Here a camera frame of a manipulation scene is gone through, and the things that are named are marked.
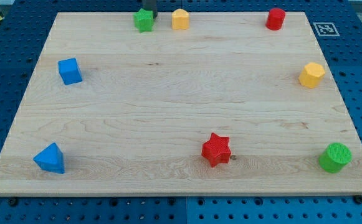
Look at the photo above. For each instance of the yellow heart block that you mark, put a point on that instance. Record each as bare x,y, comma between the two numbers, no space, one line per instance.
180,19

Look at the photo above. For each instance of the wooden board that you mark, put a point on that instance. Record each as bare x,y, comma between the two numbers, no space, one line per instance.
147,102

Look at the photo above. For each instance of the red star block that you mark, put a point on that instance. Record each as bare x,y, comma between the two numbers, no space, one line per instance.
216,150

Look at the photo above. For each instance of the green star block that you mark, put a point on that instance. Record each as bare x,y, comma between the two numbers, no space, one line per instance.
143,20

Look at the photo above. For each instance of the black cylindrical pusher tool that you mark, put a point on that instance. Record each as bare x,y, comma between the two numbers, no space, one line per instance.
150,5

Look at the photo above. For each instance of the blue cube block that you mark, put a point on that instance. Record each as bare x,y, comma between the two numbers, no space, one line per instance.
69,71

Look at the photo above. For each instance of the yellow hexagon block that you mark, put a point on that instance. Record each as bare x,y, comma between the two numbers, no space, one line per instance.
311,75

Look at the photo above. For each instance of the red cylinder block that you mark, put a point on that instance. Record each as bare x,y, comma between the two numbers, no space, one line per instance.
275,19

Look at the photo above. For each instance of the blue triangle block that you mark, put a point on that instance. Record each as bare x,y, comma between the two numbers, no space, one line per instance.
51,159

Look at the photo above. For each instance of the green cylinder block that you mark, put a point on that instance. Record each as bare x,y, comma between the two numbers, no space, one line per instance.
335,157

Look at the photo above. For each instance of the white fiducial marker tag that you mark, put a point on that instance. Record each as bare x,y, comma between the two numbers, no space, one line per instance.
326,29

